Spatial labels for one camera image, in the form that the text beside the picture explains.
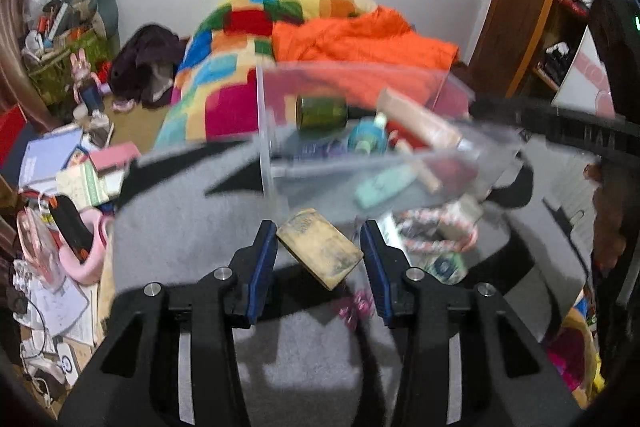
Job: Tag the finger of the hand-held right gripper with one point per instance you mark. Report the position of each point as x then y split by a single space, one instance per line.
550 122

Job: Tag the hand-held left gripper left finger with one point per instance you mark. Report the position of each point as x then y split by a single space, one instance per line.
262 267

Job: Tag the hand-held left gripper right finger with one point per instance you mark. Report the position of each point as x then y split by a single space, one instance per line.
375 267

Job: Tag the tan rectangular block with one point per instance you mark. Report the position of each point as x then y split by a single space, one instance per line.
320 249

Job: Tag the mint green case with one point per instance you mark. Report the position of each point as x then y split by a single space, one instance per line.
385 187

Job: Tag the beige cylinder stick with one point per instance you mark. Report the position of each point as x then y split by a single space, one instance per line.
430 177

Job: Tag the clear plastic box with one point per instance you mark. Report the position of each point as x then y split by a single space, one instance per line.
350 157

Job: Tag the beige cosmetic tube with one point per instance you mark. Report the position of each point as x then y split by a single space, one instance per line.
425 122

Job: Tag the teal tape roll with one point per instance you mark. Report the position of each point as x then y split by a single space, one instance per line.
356 139

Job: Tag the green glass bottle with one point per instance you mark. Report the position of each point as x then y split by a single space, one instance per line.
320 112

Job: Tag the person's right hand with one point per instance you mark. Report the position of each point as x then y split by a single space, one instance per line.
607 217

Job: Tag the white pink sliding door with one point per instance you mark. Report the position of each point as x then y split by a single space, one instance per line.
585 77

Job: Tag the pink foil candy wrapper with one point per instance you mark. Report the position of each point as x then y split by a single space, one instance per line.
356 307

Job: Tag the wooden wardrobe shelf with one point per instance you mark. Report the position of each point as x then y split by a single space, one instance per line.
570 7

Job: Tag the grey black blanket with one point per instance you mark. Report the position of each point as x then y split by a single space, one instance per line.
200 207

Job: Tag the white round jar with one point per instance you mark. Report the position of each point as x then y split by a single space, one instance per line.
462 214

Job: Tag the pink book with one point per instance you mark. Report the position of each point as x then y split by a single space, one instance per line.
117 157

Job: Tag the black orange device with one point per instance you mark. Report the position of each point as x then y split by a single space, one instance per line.
70 227

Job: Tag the green white book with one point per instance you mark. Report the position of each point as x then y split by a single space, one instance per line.
82 184

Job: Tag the orange duvet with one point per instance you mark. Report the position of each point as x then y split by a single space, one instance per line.
360 42

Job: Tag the white paper sheets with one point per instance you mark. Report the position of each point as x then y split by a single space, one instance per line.
60 307

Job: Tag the colourful patchwork blanket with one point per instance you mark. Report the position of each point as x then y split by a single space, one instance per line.
225 57

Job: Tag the dark clothes pile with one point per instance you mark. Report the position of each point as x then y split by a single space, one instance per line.
145 67

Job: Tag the blue notebook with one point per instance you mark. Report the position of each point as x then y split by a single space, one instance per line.
45 157

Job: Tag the pink bunny toy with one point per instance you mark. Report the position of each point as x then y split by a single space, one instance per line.
86 82

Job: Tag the green storage bag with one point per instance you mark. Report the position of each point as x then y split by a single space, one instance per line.
55 69

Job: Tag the red box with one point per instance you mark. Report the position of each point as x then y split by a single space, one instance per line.
10 127

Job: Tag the grey green cushion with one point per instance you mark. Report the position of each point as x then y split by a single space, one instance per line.
97 2

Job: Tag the striped curtain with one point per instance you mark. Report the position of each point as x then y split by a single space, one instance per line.
15 17

